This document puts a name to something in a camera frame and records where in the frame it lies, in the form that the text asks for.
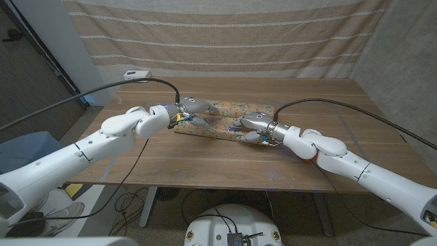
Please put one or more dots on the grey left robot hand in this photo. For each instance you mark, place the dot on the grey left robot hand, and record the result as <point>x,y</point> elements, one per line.
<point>194,106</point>

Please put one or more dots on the blue bin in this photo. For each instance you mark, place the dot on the blue bin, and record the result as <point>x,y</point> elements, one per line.
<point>24,150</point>

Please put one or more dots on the beige striped backdrop cloth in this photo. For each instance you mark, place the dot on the beige striped backdrop cloth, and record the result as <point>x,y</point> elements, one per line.
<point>225,34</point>

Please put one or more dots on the grey table leg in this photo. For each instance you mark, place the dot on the grey table leg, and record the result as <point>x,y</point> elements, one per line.
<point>149,205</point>
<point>324,215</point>

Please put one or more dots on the yellow floor item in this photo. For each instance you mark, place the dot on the yellow floor item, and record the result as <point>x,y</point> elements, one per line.
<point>73,189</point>

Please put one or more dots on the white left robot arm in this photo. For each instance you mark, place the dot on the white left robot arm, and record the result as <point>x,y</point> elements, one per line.
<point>68,160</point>

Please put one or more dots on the grey torso device box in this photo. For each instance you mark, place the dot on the grey torso device box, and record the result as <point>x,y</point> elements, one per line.
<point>235,239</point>

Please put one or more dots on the white sneaker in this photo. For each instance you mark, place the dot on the white sneaker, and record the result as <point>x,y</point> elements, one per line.
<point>65,217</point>

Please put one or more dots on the red ball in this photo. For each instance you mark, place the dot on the red ball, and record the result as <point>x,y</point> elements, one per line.
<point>314,157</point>

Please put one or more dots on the white power strip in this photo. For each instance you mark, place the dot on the white power strip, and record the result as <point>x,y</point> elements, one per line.
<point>136,74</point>

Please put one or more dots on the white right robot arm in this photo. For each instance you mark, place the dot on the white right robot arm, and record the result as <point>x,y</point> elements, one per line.
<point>375,181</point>

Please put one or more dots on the small blue floor object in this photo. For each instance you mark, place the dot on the small blue floor object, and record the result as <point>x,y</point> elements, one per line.
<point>87,98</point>

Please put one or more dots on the floral wrapping paper sheet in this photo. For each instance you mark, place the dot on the floral wrapping paper sheet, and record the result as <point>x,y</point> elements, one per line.
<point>225,116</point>

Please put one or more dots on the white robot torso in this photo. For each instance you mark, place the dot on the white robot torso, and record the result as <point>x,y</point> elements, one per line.
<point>218,225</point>

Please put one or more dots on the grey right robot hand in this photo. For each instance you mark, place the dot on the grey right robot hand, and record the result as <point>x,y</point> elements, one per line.
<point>259,123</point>

